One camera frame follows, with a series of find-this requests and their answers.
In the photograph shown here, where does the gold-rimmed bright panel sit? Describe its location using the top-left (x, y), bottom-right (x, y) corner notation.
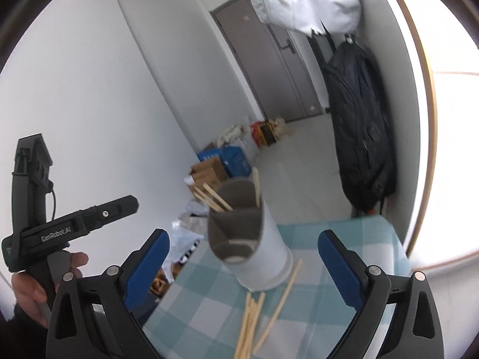
top-left (374, 0), bottom-right (479, 281)

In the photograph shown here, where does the blue cardboard box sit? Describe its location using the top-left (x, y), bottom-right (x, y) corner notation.
top-left (197, 145), bottom-right (251, 178)

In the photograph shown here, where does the person's left hand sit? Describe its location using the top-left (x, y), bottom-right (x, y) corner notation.
top-left (10, 252), bottom-right (90, 324)

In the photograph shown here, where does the white grey utensil holder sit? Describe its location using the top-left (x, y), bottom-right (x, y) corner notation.
top-left (207, 179), bottom-right (293, 292)

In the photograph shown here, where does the white hanging bag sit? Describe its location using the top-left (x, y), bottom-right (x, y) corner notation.
top-left (248, 0), bottom-right (362, 36)

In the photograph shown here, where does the dark yellow box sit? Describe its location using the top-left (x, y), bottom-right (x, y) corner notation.
top-left (260, 120), bottom-right (279, 146)

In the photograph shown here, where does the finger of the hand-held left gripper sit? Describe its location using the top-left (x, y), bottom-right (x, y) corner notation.
top-left (75, 195), bottom-right (140, 234)

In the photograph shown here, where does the wooden chopstick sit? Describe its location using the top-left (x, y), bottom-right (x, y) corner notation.
top-left (252, 168), bottom-right (261, 208)
top-left (254, 259), bottom-right (303, 354)
top-left (202, 182), bottom-right (234, 211)
top-left (192, 185), bottom-right (225, 212)

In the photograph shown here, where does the black backpack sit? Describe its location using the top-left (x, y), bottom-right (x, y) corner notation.
top-left (324, 39), bottom-right (397, 212)

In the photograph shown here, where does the teal white checked tablecloth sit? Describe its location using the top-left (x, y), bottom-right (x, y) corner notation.
top-left (144, 215), bottom-right (410, 359)

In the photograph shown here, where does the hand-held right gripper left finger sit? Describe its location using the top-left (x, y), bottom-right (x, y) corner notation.
top-left (45, 228), bottom-right (171, 359)

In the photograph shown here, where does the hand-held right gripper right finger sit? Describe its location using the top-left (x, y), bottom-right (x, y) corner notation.
top-left (317, 229), bottom-right (446, 359)

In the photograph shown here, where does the brown cardboard box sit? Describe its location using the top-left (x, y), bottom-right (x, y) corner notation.
top-left (189, 157), bottom-right (229, 195)

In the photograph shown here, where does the grey door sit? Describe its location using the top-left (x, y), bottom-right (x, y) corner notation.
top-left (211, 0), bottom-right (324, 122)

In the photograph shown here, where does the cream cloth bag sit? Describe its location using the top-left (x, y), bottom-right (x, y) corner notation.
top-left (219, 123), bottom-right (244, 144)

